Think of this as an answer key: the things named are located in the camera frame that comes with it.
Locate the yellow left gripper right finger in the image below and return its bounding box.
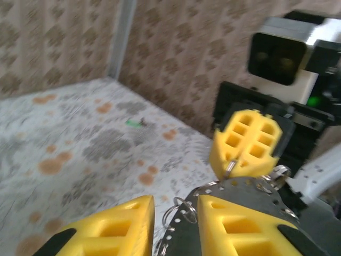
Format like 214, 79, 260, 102
197, 194, 330, 256

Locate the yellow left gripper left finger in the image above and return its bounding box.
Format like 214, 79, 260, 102
33, 195, 156, 256

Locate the green key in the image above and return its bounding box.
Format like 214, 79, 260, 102
126, 118, 148, 129

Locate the silver keyring key bunch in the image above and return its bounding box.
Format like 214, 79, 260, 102
157, 159, 301, 256

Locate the aluminium frame corner post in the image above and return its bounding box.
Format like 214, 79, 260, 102
107, 0, 139, 81

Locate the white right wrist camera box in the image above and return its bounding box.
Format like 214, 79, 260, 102
247, 16, 324, 105

